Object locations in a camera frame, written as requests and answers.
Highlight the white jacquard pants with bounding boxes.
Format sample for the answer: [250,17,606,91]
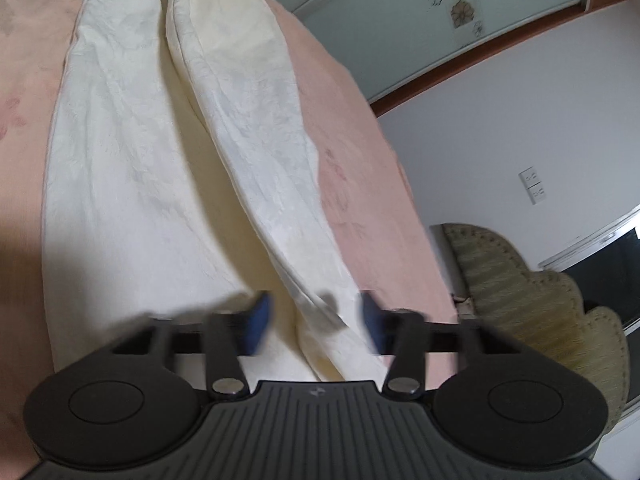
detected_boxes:
[43,0,386,382]

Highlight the olive upholstered headboard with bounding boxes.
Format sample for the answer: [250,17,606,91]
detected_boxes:
[442,223,630,425]

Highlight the dark window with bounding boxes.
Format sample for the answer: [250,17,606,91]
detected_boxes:
[538,207,639,335]

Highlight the frosted glass wardrobe door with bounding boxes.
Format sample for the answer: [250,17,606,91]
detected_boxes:
[277,0,582,101]

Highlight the pink floral bed sheet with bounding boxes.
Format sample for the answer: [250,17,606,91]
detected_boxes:
[1,0,454,479]

